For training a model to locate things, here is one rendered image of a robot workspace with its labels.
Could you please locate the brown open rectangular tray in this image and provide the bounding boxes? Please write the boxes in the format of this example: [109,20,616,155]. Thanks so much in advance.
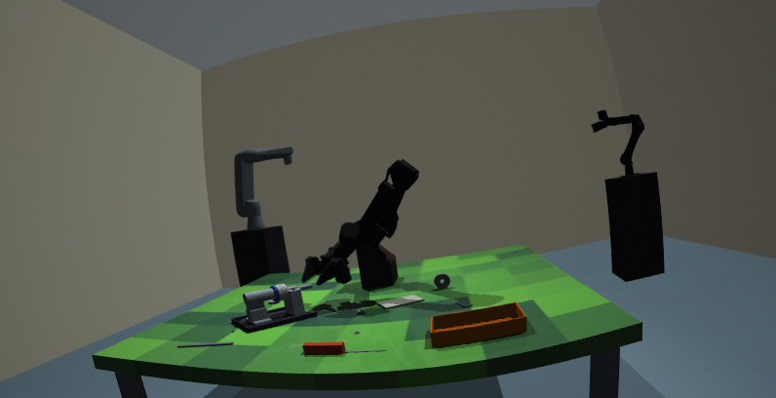
[430,302,527,347]

